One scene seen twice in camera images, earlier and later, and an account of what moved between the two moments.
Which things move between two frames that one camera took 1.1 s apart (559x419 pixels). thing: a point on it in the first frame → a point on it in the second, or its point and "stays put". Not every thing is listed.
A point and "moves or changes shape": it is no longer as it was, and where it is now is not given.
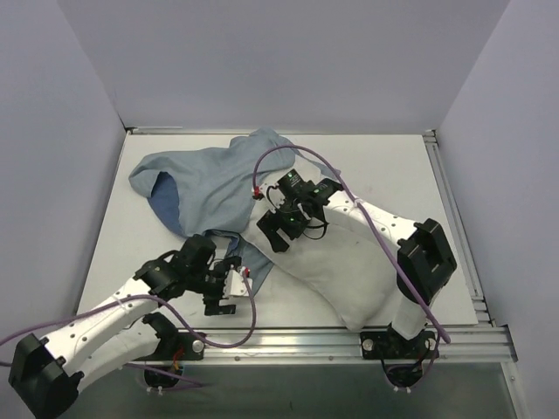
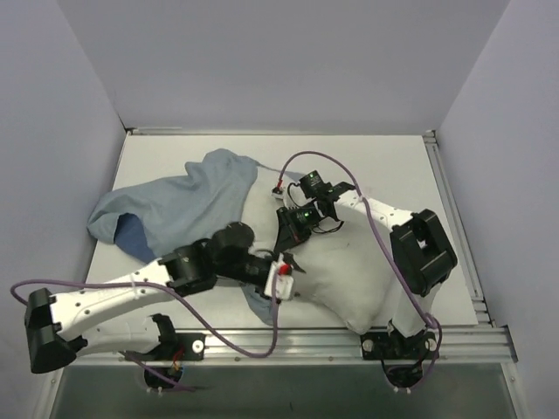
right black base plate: [391, 345] stays put
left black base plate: [179, 346] stays put
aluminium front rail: [480, 345] stays put
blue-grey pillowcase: [212, 188] moves or changes shape
